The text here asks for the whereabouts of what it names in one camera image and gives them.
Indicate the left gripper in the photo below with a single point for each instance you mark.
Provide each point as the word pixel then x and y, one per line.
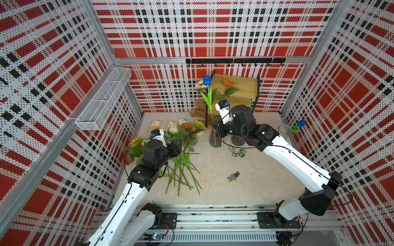
pixel 174 148

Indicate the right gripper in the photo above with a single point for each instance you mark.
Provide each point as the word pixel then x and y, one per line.
pixel 222 129

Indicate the orange gerbera flower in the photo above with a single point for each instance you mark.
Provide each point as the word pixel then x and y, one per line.
pixel 230 87

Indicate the blue tulip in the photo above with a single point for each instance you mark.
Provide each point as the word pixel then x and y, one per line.
pixel 207 95
pixel 296 128

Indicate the cream rose flower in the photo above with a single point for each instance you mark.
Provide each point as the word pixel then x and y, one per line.
pixel 200 86

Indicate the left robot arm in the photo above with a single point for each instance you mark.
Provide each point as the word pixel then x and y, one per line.
pixel 129 203

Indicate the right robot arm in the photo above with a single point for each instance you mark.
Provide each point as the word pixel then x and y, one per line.
pixel 320 185

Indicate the brown ribbed glass vase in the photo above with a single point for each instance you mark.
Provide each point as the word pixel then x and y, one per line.
pixel 237 141

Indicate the white rose in pile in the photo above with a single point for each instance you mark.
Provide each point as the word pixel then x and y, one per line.
pixel 173 127

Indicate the bamboo two-tier shelf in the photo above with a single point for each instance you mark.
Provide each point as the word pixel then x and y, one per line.
pixel 248 94

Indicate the pink ribbed glass vase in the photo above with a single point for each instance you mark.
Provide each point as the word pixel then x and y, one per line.
pixel 214 140

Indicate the clear glass vase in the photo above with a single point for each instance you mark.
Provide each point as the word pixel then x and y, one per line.
pixel 283 130

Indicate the orange flower in pile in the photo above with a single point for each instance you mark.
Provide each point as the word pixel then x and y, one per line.
pixel 187 126

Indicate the yellow flower back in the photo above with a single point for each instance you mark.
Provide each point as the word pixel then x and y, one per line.
pixel 198 124

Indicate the brown teddy bear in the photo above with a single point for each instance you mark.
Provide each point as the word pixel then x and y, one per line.
pixel 199 109

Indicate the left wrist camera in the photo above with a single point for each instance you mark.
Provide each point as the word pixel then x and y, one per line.
pixel 158 134

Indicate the green keychain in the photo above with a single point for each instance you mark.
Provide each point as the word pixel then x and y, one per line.
pixel 237 152

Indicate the black hook rail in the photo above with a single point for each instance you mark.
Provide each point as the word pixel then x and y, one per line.
pixel 215 61

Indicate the white wire wall basket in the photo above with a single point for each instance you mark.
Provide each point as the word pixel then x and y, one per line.
pixel 96 113

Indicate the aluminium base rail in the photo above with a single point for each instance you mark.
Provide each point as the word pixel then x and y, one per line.
pixel 192 224

